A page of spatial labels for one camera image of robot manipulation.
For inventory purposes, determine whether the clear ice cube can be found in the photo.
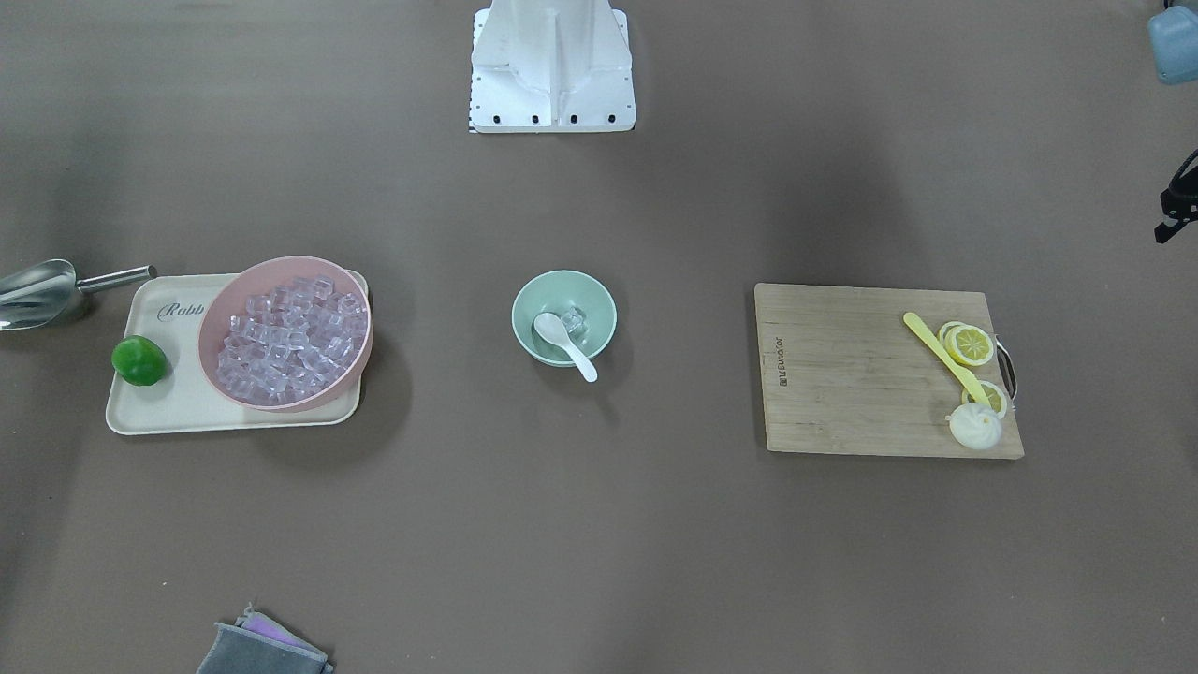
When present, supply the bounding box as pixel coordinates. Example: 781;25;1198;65
558;306;588;340

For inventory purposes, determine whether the lemon slice upper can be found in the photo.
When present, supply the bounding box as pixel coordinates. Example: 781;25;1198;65
937;321;996;368

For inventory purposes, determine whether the mint green bowl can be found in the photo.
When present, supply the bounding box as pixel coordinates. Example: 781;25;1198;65
510;271;618;368

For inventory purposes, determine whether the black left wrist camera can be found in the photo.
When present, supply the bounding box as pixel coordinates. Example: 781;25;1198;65
1152;150;1197;244

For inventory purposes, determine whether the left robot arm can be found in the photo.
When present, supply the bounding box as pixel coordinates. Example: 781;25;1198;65
1146;1;1197;86

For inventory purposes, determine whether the green lime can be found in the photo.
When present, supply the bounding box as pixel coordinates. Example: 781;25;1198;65
110;334;168;387

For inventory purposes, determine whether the pink bowl of ice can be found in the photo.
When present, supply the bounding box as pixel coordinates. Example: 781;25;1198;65
196;256;375;417

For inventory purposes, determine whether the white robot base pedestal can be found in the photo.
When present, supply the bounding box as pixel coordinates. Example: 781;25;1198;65
468;1;637;134

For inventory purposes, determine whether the metal ice scoop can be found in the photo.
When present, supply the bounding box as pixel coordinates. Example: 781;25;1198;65
1;257;158;330

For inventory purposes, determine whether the white ceramic spoon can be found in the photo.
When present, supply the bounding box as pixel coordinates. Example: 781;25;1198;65
533;312;598;383

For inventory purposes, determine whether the yellow plastic knife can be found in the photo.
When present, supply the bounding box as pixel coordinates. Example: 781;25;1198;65
902;312;990;406

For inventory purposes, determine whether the grey folded cloth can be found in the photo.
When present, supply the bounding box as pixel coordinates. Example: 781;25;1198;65
196;603;335;673

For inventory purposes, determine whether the cream rectangular serving tray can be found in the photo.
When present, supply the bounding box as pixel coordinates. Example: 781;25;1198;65
105;273;361;435

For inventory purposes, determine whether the bamboo cutting board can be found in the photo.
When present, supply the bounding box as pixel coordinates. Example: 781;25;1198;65
754;283;1024;461

